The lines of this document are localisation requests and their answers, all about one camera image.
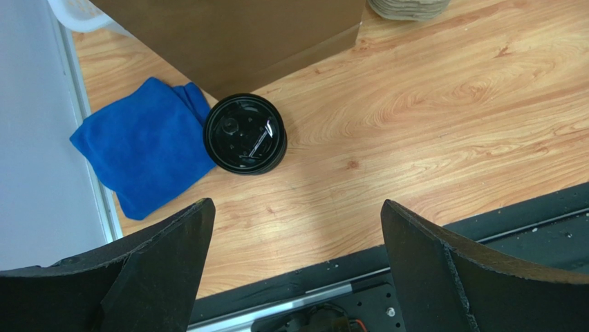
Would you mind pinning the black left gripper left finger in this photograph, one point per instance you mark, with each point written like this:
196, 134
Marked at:
146, 281

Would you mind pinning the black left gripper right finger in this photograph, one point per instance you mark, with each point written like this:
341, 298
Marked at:
447, 282

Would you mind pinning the blue folded cloth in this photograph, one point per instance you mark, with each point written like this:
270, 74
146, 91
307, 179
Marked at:
148, 147

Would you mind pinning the brown paper bag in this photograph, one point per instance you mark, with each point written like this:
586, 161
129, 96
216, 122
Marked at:
229, 47

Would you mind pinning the cardboard cup carrier tray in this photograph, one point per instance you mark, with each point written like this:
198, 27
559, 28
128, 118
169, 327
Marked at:
408, 10

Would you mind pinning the white plastic basket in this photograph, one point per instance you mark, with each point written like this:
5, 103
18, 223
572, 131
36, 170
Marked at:
83, 16

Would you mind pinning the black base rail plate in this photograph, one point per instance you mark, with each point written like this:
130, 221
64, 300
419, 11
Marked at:
357, 293

